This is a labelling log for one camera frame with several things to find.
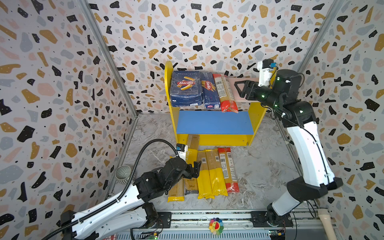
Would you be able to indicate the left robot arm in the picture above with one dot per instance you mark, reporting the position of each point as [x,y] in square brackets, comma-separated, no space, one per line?
[131,208]

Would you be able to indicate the metal base rail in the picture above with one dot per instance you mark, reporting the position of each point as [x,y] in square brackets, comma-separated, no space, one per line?
[300,224]

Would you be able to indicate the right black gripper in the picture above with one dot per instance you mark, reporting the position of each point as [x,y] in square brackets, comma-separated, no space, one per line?
[256,90]

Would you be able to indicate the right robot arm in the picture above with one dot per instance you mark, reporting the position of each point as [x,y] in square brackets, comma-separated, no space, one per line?
[298,117]

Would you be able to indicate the red spaghetti bag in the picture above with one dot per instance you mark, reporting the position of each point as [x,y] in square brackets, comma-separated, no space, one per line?
[228,168]
[225,93]

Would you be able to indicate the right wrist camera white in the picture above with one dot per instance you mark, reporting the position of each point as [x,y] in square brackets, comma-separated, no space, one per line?
[266,70]

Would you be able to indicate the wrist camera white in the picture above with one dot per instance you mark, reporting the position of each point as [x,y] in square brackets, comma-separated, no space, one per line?
[182,151]
[266,70]

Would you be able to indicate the colourful flower sticker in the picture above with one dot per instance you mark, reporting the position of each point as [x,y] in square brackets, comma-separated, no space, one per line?
[216,226]

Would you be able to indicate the Ankara spaghetti bag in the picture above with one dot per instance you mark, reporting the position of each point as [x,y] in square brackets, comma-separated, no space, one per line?
[191,186]

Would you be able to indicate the yellow spaghetti bag right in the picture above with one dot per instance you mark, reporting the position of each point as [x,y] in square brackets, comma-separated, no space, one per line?
[216,173]

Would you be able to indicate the yellow pastatime bag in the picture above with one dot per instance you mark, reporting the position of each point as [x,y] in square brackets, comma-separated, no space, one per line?
[193,146]
[177,192]

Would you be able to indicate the beige tube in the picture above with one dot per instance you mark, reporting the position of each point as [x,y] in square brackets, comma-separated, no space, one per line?
[326,220]

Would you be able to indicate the blue Barilla spaghetti box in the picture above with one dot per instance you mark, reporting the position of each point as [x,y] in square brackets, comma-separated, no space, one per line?
[211,97]

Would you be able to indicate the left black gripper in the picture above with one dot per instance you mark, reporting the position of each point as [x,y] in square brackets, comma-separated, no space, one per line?
[196,169]

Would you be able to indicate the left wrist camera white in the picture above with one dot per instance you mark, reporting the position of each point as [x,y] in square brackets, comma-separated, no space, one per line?
[182,151]

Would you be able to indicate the yellow shelf with coloured boards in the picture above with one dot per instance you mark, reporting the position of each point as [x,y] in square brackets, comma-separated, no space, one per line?
[215,128]

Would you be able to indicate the striped ceramic cup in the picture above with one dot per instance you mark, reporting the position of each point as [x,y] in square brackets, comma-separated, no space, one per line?
[123,174]

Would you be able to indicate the yellow spaghetti bag middle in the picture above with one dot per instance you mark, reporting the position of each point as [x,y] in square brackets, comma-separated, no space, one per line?
[204,181]

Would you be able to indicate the yellow spaghetti bag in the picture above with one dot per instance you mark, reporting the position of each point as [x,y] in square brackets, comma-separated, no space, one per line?
[204,181]
[216,173]

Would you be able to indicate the blue Barilla rigatoni box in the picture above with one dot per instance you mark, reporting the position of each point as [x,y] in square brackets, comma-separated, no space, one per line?
[186,89]

